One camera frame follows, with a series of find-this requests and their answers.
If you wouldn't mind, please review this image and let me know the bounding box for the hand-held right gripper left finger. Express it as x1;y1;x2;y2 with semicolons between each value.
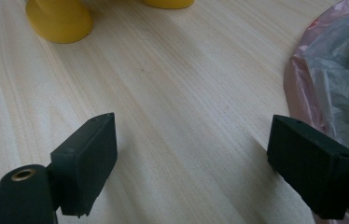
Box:
50;112;119;217

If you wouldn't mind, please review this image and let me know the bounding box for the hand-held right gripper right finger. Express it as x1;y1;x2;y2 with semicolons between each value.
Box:
266;114;349;220

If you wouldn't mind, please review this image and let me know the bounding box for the grey plastic trash bag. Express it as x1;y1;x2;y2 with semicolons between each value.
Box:
283;0;349;224

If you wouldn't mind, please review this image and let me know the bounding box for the white trash bin with face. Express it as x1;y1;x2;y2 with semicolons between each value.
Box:
25;0;195;44

